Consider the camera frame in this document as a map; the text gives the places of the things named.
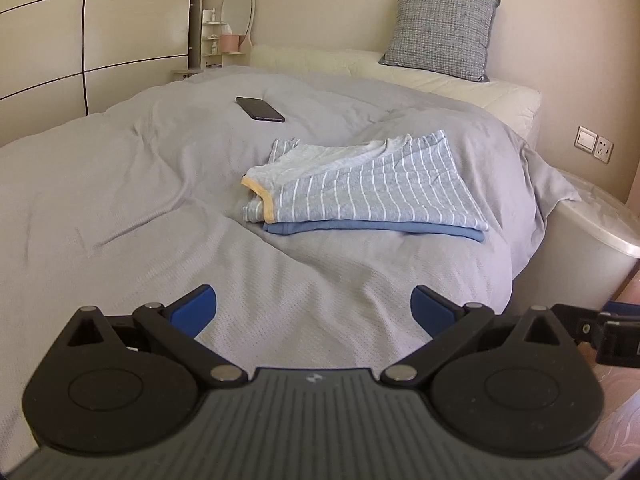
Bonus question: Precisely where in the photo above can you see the cream bed headboard cushion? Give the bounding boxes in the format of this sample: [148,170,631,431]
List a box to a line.
[250,44,542,146]

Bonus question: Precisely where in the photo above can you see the light blue t-shirt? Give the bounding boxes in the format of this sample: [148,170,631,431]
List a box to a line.
[262,220,485,243]

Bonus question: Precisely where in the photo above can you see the grey white striped shirt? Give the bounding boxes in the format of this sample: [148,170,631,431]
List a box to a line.
[242,131,489,240]

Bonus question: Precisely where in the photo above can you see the pink cup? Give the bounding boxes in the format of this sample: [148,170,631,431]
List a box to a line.
[217,34,241,54]

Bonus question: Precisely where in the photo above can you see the black smartphone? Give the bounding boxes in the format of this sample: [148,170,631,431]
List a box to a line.
[235,96,285,122]

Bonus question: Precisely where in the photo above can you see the white round side table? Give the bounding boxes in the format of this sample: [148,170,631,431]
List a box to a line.
[506,172,639,314]

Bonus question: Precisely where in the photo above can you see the white sliding wardrobe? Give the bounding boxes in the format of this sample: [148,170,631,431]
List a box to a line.
[1,0,202,144]

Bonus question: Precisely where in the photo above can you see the grey checked pillow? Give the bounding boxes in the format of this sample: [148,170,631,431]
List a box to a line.
[380,0,501,82]

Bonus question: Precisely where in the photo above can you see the small cosmetics shelf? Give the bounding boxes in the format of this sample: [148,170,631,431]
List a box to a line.
[200,9,244,68]

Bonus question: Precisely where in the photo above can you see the oval vanity mirror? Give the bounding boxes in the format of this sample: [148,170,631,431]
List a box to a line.
[220,0,255,51]

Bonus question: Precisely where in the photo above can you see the beige wall power socket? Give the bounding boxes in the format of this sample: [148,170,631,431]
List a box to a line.
[592,136,614,164]

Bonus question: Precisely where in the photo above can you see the white bed duvet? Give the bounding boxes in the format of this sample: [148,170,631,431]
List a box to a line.
[1,66,576,470]

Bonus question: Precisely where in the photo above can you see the beige wall switch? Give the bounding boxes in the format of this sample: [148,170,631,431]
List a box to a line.
[574,126,598,154]

